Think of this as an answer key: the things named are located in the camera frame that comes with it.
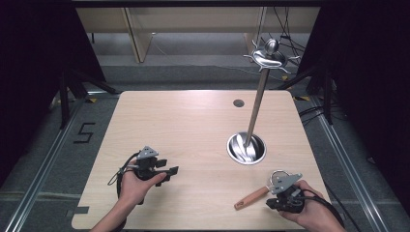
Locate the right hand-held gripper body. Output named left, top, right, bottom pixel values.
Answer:
left=271, top=172, right=306, bottom=215

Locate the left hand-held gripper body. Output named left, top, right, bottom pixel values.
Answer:
left=132, top=146, right=162, bottom=181

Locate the wooden-handled metal strainer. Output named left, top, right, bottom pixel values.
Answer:
left=234, top=169, right=292, bottom=212

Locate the person's left hand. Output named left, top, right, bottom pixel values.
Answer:
left=119, top=169, right=168, bottom=207

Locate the person's right hand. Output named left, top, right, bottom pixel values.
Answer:
left=279, top=179, right=337, bottom=226

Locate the metal utensil stand with hooks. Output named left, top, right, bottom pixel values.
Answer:
left=226, top=38, right=302, bottom=166

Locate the black tripod stand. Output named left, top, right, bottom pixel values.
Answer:
left=58, top=67, right=121, bottom=131
left=273, top=64, right=335, bottom=126

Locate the dark curtain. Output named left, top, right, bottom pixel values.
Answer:
left=296, top=0, right=410, bottom=214
left=0, top=0, right=107, bottom=187

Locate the light wooden furniture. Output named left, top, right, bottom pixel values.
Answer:
left=75, top=6, right=321, bottom=64

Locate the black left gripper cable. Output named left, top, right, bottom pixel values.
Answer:
left=107, top=151, right=140, bottom=197

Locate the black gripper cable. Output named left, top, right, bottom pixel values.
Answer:
left=107, top=151, right=140, bottom=197
left=301, top=188, right=363, bottom=232

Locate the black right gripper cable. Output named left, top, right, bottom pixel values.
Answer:
left=301, top=188, right=363, bottom=232

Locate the aluminium floor rail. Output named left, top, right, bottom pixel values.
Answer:
left=2, top=93, right=95, bottom=232
left=307, top=96, right=385, bottom=232

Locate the thin white floor cable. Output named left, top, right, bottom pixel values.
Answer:
left=150, top=32, right=286, bottom=82

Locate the bundle of black cables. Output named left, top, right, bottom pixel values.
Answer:
left=262, top=6, right=311, bottom=67

